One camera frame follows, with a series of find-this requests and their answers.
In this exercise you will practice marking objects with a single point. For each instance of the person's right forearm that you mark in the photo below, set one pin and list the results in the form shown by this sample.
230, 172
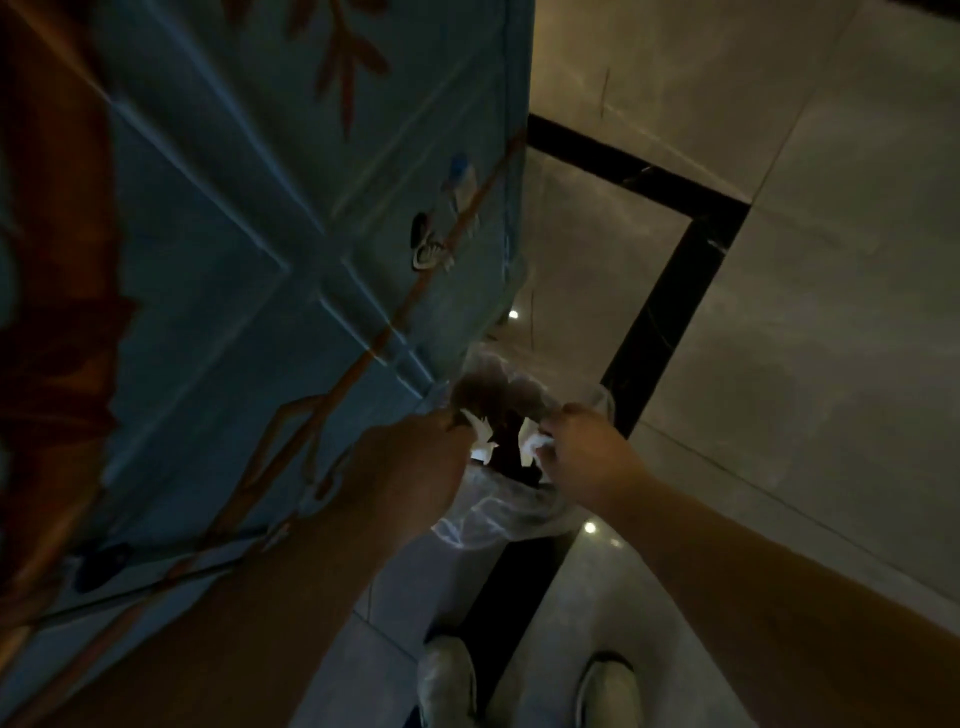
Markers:
765, 622

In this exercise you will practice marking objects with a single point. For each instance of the person's right white shoe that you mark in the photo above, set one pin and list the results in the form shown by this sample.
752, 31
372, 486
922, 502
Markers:
607, 694

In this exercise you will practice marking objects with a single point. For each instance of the torn white paper scrap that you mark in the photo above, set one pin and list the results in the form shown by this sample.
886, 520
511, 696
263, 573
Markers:
481, 448
531, 444

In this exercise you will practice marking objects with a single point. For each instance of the person's left white shoe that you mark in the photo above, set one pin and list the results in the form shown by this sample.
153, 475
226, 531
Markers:
446, 682

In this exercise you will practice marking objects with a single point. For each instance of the blue painted cabinet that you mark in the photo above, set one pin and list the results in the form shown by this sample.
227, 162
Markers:
225, 262

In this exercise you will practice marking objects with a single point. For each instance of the person's left forearm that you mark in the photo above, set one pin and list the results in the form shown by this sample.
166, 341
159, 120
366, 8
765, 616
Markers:
262, 622

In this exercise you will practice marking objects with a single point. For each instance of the person's left hand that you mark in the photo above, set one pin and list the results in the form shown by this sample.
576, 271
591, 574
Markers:
412, 472

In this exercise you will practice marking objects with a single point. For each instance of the trash bin with clear bag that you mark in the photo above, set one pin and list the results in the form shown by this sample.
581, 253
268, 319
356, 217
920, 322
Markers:
502, 506

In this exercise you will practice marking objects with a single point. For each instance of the person's right hand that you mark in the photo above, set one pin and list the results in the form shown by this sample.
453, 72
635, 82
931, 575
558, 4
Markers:
592, 465

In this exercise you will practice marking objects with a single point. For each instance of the person's white shoe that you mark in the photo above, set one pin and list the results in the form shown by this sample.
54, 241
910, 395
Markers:
446, 682
607, 694

